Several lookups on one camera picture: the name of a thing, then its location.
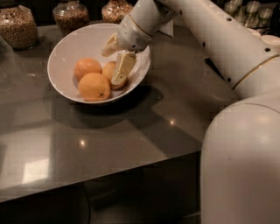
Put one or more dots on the orange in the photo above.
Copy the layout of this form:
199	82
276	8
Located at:
108	71
86	66
94	87

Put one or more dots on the stack of white plates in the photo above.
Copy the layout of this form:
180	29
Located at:
272	41

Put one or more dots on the drinking glass middle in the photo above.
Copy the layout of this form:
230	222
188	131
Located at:
248	13

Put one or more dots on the middle glass cereal jar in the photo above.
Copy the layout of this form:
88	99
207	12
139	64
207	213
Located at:
70	15

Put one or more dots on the drinking glass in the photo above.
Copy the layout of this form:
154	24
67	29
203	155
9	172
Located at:
232	7
264	17
248	13

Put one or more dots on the drinking glass left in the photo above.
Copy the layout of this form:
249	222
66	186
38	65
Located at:
232	7

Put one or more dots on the drinking glass right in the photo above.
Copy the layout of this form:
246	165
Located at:
264	17

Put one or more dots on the white folded table sign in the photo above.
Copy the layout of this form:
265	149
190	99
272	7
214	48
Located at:
167	29

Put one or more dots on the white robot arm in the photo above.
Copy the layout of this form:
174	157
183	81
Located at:
240	156

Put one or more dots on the glass cereal jar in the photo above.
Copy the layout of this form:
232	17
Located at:
115	10
17	25
70	15

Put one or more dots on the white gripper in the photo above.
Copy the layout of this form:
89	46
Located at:
130	34

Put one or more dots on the left glass cereal jar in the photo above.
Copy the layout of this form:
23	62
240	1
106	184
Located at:
17	25

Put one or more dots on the large white bowl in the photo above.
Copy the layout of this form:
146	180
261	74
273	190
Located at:
87	42

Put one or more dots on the right glass cereal jar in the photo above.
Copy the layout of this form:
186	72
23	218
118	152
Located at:
115	10

